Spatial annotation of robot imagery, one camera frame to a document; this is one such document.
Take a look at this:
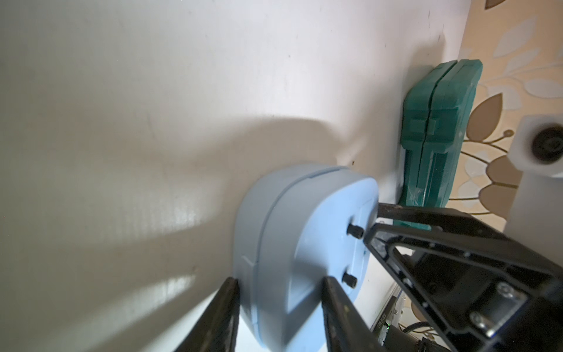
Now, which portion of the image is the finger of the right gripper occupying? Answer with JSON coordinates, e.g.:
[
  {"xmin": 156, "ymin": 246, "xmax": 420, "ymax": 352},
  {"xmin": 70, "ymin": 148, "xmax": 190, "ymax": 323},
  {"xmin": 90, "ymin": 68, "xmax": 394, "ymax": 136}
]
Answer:
[
  {"xmin": 364, "ymin": 224, "xmax": 562, "ymax": 351},
  {"xmin": 378, "ymin": 203, "xmax": 506, "ymax": 240}
]

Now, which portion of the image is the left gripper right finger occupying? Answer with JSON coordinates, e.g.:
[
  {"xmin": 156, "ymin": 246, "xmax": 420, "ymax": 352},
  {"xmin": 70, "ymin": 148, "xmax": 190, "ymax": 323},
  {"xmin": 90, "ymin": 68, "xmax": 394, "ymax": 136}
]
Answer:
[{"xmin": 322, "ymin": 277, "xmax": 386, "ymax": 352}]

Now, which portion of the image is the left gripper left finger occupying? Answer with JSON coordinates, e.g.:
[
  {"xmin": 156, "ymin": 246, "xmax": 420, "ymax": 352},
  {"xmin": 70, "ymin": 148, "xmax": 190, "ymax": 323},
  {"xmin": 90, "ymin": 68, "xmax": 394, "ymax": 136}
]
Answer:
[{"xmin": 175, "ymin": 277, "xmax": 240, "ymax": 352}]

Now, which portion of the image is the light blue alarm clock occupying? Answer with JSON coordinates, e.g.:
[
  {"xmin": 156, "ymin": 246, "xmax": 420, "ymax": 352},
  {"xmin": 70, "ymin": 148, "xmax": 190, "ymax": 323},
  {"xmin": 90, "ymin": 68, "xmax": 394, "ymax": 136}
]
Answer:
[{"xmin": 233, "ymin": 164, "xmax": 379, "ymax": 351}]

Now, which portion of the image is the green plastic case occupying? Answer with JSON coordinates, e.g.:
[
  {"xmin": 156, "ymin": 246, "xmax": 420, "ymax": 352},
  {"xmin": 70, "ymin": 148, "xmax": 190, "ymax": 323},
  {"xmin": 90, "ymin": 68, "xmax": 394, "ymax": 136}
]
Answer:
[{"xmin": 399, "ymin": 60, "xmax": 483, "ymax": 208}]

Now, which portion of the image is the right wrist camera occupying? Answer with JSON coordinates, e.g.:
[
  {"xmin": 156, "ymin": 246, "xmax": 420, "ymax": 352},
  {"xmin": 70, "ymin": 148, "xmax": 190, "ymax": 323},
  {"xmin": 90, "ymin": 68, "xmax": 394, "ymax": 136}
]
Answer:
[{"xmin": 504, "ymin": 114, "xmax": 562, "ymax": 265}]

